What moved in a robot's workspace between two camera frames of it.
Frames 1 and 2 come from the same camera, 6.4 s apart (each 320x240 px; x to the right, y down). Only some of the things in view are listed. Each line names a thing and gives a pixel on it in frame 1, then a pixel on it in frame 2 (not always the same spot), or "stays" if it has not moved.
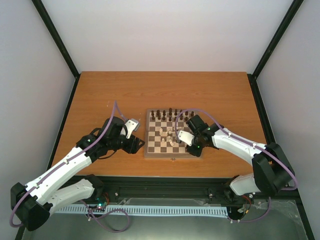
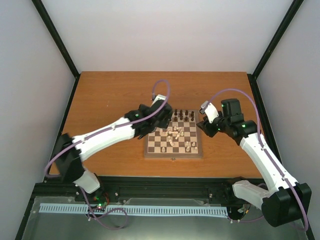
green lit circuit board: (101, 206) stays
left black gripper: (133, 147) to (165, 124)
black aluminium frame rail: (217, 187) stays
